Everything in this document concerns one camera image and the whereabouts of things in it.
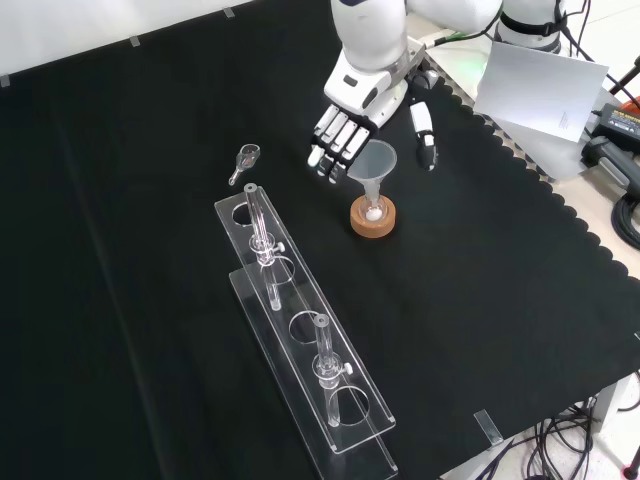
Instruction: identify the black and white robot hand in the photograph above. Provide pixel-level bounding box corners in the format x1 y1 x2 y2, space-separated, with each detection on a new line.
306 37 441 185

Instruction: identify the translucent plastic funnel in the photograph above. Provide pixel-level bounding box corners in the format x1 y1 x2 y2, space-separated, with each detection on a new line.
346 139 399 211

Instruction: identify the clear round-bottom flask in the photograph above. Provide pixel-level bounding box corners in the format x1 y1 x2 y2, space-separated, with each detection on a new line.
360 192 387 224

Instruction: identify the clear acrylic funnel stand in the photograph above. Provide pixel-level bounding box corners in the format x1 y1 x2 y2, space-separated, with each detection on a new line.
213 183 400 474

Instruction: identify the pale board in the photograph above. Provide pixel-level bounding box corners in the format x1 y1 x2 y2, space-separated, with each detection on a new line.
472 40 610 146

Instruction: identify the black bench cloth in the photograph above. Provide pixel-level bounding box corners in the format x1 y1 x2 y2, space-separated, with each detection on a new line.
0 0 640 480

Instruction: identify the black power adapter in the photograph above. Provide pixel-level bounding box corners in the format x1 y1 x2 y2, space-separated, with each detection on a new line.
594 102 640 146

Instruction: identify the black tripod leg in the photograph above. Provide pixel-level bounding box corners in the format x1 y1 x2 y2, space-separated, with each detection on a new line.
607 54 640 96

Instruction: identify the cork ring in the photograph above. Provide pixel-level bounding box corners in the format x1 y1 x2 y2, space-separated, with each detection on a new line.
349 195 399 240

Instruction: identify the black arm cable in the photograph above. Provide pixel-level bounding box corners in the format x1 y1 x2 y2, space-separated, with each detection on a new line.
552 0 599 64

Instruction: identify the black plug with cable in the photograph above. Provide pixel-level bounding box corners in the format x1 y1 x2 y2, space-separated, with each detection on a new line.
582 134 640 194

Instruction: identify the coiled black cable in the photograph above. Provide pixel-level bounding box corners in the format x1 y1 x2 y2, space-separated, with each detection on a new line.
612 192 640 246

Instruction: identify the black floor cable bundle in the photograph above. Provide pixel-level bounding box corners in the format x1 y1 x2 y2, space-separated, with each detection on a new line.
524 394 640 480

